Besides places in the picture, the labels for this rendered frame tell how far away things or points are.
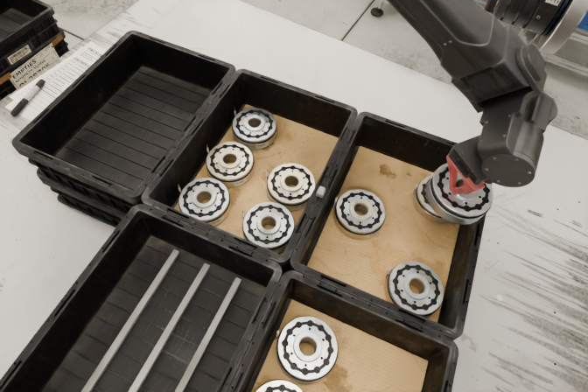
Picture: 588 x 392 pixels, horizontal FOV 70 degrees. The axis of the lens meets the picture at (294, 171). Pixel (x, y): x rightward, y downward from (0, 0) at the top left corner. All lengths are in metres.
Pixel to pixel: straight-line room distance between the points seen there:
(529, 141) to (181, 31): 1.19
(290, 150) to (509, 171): 0.56
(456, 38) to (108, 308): 0.71
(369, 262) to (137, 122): 0.62
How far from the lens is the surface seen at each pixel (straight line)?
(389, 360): 0.82
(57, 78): 1.45
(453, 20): 0.49
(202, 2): 1.64
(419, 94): 1.36
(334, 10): 2.86
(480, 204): 0.75
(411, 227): 0.92
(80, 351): 0.86
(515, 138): 0.54
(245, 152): 0.94
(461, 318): 0.77
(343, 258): 0.86
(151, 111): 1.09
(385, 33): 2.74
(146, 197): 0.82
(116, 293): 0.87
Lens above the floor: 1.61
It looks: 56 degrees down
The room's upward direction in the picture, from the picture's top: 5 degrees clockwise
